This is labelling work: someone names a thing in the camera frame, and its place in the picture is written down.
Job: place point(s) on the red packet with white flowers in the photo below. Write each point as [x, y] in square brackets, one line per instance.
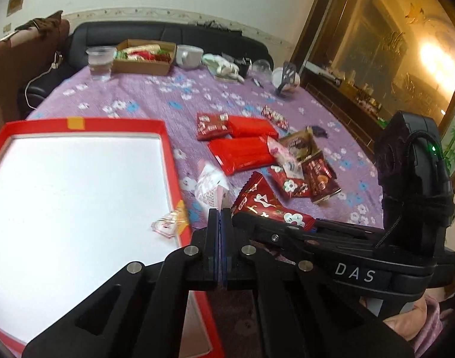
[291, 185]

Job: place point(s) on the black leather sofa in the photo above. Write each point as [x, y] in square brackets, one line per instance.
[138, 31]

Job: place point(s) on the brown gold snack packet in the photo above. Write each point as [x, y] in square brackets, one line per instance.
[297, 143]

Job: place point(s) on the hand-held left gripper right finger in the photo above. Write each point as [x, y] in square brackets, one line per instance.
[226, 242]

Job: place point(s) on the brown armchair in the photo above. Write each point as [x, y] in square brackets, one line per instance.
[4, 78]

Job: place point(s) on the wall outlet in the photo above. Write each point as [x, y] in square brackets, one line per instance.
[7, 27]

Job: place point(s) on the red box with white inside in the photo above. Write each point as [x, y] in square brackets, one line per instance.
[82, 201]

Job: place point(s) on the large red snack packet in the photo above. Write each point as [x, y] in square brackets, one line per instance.
[251, 126]
[238, 154]

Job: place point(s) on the pink clear snack packet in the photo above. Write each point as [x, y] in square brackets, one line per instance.
[285, 160]

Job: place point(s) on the clear plastic cup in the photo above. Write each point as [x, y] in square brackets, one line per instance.
[99, 63]

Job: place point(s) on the white mug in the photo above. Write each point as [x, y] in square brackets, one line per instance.
[188, 56]

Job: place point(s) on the dark brown snack packet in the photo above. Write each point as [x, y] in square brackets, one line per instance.
[321, 179]

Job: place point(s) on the cardboard box of snacks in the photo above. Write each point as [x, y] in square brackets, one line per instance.
[143, 59]

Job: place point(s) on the white pink snack packet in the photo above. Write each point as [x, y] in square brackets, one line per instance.
[209, 186]

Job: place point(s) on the dark wooden sideboard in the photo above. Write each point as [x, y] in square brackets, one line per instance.
[343, 100]

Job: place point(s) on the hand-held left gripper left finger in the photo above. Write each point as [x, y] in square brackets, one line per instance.
[215, 240]

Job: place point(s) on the red packet with white print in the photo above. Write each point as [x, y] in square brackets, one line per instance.
[212, 126]

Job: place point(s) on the white cup with black tool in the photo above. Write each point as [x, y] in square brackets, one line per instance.
[287, 80]

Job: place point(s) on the wall plaque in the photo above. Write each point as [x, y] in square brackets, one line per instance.
[15, 3]

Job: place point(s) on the small red candy packet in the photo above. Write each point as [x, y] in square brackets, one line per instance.
[275, 116]

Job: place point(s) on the small dark wrapper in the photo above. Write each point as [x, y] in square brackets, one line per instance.
[319, 131]

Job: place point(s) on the wooden glass door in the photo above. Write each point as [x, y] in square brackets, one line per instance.
[391, 37]

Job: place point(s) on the person's right forearm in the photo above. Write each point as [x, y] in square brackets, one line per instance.
[414, 317]

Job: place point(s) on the clear glass bowl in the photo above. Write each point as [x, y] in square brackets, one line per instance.
[263, 66]

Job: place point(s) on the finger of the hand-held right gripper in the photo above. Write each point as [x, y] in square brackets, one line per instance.
[350, 233]
[283, 240]

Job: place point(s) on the green white cloth pile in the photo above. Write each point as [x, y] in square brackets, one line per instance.
[223, 68]

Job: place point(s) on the clear orange candy wrapper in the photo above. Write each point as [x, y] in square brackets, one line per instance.
[169, 223]

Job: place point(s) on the dark cloth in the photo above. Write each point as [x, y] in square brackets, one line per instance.
[45, 22]

